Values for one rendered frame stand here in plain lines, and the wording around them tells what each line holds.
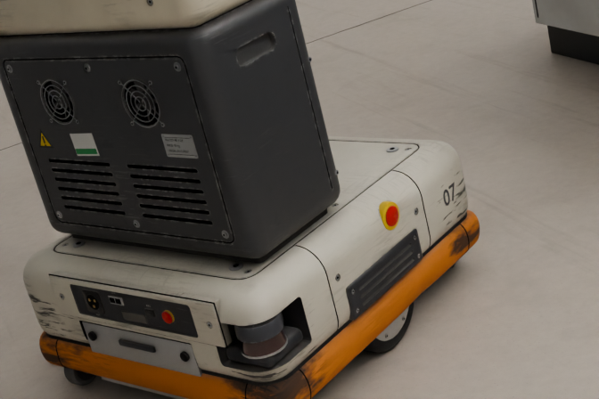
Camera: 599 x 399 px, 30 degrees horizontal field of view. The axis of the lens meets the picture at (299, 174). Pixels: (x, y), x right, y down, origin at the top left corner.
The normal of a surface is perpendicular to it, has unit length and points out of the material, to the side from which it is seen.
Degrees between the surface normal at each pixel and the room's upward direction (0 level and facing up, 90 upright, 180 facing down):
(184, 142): 90
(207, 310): 90
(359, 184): 0
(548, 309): 0
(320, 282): 90
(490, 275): 0
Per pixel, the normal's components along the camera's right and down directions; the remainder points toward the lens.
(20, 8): -0.59, 0.42
